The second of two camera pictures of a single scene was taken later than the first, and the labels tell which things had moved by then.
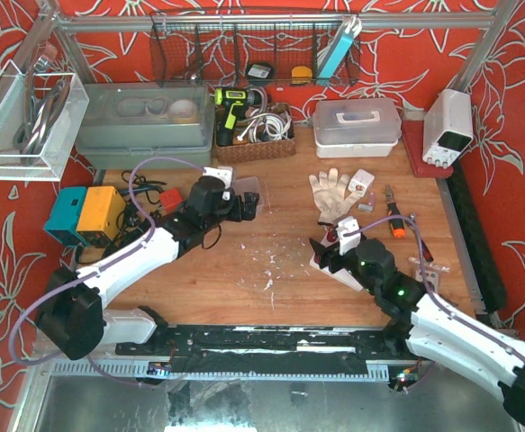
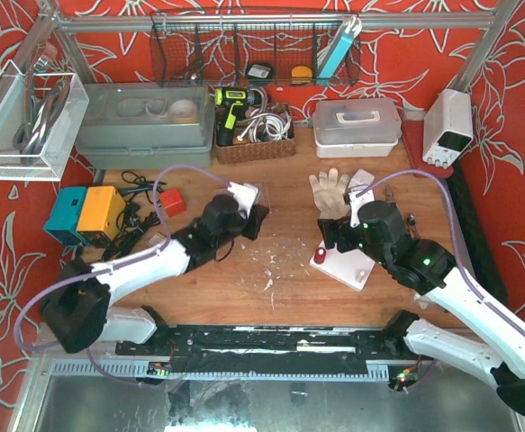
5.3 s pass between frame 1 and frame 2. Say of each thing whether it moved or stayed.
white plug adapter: stayed
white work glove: stayed
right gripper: moved
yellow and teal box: stayed
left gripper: moved
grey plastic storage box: stayed
